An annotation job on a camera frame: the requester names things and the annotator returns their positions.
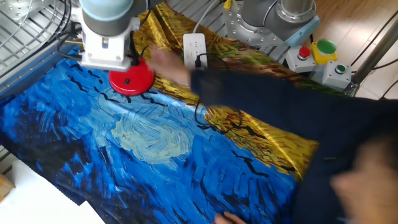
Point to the person torso navy jacket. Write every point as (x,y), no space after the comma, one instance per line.
(326,149)

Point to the person right hand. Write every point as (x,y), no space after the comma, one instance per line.
(169,67)

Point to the white power strip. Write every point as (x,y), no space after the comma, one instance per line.
(194,43)

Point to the silver robot mounting plate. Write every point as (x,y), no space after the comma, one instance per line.
(236,28)

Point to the grey box green button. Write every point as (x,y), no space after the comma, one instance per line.
(332,76)

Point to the grey box red button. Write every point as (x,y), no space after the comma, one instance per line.
(298,63)

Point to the blue yellow painted cloth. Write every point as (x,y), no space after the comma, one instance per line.
(124,155)

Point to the red desk lamp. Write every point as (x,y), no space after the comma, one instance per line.
(133,81)

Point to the grey aluminium frame rail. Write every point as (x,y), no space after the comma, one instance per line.
(25,74)

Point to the yellow box green button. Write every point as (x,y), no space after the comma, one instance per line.
(326,46)

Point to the person left hand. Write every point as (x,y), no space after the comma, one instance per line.
(230,218)

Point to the right forearm navy sleeve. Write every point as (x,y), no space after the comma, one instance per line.
(248,93)

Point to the silver perforated metal plate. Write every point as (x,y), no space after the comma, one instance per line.
(21,7)

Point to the brown cardboard box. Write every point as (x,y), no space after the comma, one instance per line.
(4,186)

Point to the grey metal pole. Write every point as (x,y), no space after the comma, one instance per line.
(373,53)

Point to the white paper sheet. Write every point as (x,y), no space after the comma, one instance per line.
(37,205)

